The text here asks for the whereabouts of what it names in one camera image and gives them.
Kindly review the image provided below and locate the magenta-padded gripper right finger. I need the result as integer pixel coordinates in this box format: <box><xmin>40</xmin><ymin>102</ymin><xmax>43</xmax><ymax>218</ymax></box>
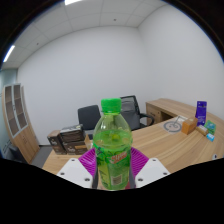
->
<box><xmin>128</xmin><ymin>147</ymin><xmax>171</xmax><ymax>189</ymax></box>

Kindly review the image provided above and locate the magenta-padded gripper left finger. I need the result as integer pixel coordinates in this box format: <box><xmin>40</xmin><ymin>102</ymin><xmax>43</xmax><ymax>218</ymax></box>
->
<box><xmin>56</xmin><ymin>147</ymin><xmax>98</xmax><ymax>190</ymax></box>

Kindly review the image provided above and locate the green drink bottle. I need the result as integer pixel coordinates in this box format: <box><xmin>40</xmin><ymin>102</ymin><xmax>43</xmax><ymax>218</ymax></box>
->
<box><xmin>92</xmin><ymin>97</ymin><xmax>134</xmax><ymax>191</ymax></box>

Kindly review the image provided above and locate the dark box with orange band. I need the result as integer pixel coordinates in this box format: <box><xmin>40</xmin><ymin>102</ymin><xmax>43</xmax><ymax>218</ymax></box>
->
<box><xmin>63</xmin><ymin>139</ymin><xmax>89</xmax><ymax>156</ymax></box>

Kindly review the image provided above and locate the small dark brown box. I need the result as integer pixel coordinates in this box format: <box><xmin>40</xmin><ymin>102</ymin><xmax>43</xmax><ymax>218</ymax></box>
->
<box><xmin>46</xmin><ymin>129</ymin><xmax>67</xmax><ymax>155</ymax></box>

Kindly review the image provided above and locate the dark brown flat box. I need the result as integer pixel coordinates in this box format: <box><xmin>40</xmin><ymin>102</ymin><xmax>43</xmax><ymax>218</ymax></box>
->
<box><xmin>59</xmin><ymin>124</ymin><xmax>85</xmax><ymax>144</ymax></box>

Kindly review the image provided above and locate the orange-brown box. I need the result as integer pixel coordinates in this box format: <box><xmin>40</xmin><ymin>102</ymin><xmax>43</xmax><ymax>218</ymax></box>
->
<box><xmin>181</xmin><ymin>117</ymin><xmax>199</xmax><ymax>136</ymax></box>

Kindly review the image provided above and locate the black mesh office chair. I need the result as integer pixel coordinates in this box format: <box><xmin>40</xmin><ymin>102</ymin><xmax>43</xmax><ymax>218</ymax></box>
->
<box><xmin>119</xmin><ymin>95</ymin><xmax>156</xmax><ymax>132</ymax></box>

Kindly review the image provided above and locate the black sofa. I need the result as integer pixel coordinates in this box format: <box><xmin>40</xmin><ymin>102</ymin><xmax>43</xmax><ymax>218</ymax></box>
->
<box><xmin>2</xmin><ymin>143</ymin><xmax>28</xmax><ymax>164</ymax></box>

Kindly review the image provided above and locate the wooden shelf cabinet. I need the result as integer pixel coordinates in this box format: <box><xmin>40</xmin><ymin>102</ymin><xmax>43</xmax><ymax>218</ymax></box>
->
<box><xmin>1</xmin><ymin>83</ymin><xmax>40</xmax><ymax>164</ymax></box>

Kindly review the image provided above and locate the wooden side desk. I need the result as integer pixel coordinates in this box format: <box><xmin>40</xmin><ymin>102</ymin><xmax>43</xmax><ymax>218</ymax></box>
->
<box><xmin>145</xmin><ymin>97</ymin><xmax>198</xmax><ymax>126</ymax></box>

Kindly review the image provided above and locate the small tan box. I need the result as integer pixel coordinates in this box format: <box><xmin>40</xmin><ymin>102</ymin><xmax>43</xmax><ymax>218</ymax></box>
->
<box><xmin>195</xmin><ymin>124</ymin><xmax>210</xmax><ymax>137</ymax></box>

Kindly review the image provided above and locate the small blue packet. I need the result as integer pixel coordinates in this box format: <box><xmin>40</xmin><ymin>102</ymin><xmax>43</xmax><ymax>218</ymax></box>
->
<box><xmin>206</xmin><ymin>132</ymin><xmax>216</xmax><ymax>143</ymax></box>

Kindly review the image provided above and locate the green packet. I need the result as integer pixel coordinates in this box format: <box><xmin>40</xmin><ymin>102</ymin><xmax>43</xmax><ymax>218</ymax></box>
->
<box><xmin>203</xmin><ymin>120</ymin><xmax>217</xmax><ymax>135</ymax></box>

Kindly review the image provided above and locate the purple standing box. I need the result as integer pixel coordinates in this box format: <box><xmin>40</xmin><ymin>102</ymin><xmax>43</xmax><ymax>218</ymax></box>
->
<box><xmin>194</xmin><ymin>100</ymin><xmax>208</xmax><ymax>127</ymax></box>

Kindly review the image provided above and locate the rectangular ceiling light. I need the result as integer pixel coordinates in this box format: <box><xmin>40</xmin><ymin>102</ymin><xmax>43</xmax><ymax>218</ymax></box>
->
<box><xmin>64</xmin><ymin>0</ymin><xmax>83</xmax><ymax>6</ymax></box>
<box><xmin>2</xmin><ymin>44</ymin><xmax>16</xmax><ymax>64</ymax></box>

